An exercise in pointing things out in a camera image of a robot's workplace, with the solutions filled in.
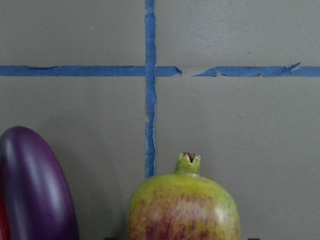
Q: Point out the purple eggplant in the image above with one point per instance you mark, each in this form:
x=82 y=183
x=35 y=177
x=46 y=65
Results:
x=37 y=199

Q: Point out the red yellow pomegranate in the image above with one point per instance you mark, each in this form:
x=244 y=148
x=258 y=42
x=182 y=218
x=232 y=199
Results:
x=182 y=206

